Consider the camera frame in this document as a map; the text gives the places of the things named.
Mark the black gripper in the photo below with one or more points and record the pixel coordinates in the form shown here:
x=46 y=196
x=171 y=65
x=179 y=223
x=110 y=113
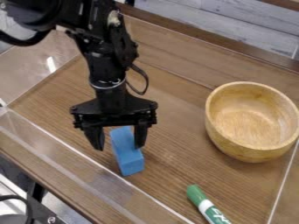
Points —
x=114 y=109

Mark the blue rectangular block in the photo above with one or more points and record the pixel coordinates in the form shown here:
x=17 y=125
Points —
x=130 y=157

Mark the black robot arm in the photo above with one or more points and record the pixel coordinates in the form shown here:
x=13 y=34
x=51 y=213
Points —
x=95 y=24

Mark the brown wooden bowl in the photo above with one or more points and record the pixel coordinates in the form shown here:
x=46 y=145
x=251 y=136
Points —
x=251 y=121

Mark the green dry erase marker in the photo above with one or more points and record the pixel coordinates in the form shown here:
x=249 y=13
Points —
x=211 y=213

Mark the clear acrylic tray wall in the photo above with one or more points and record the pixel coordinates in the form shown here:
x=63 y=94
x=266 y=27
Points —
x=45 y=80

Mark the black table leg frame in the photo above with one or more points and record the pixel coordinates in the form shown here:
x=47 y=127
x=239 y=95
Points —
x=38 y=214

